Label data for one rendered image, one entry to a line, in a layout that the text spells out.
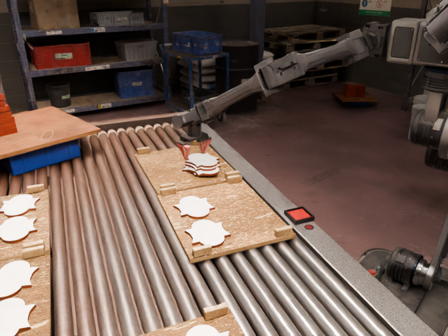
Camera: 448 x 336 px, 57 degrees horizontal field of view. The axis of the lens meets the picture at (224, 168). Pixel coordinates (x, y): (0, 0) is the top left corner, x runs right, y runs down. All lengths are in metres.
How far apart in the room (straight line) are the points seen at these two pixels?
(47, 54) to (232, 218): 4.39
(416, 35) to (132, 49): 4.49
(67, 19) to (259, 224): 4.57
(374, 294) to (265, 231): 0.37
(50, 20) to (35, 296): 4.60
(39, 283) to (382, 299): 0.90
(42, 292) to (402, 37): 1.44
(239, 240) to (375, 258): 1.34
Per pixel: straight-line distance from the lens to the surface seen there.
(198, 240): 1.27
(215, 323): 1.03
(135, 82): 5.85
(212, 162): 1.69
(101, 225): 1.45
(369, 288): 1.21
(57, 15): 5.55
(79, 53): 5.56
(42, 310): 1.15
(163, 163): 1.80
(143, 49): 5.80
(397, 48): 1.71
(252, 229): 1.34
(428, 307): 2.29
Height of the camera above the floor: 1.68
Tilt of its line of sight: 25 degrees down
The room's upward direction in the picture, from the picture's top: straight up
